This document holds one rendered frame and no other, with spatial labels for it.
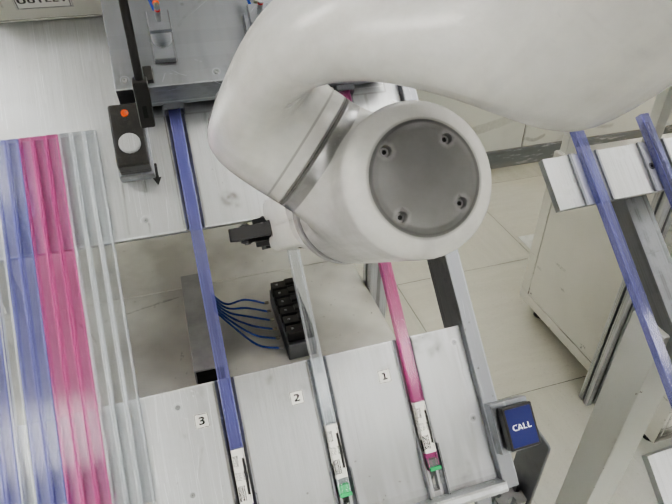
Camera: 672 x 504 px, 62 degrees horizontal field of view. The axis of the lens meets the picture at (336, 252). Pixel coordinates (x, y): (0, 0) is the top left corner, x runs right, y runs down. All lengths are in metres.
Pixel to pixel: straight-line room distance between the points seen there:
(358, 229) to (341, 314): 0.81
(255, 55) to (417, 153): 0.09
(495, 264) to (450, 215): 2.04
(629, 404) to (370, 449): 0.44
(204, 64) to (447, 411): 0.51
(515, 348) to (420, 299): 0.38
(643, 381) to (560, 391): 0.97
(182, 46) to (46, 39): 0.18
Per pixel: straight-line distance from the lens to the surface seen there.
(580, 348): 1.90
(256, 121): 0.29
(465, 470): 0.75
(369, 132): 0.29
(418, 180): 0.29
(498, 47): 0.22
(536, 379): 1.91
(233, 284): 1.18
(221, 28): 0.74
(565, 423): 1.82
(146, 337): 1.10
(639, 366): 0.94
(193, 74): 0.70
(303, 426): 0.69
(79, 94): 0.77
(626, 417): 1.00
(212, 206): 0.70
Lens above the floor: 1.35
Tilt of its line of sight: 36 degrees down
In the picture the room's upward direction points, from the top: straight up
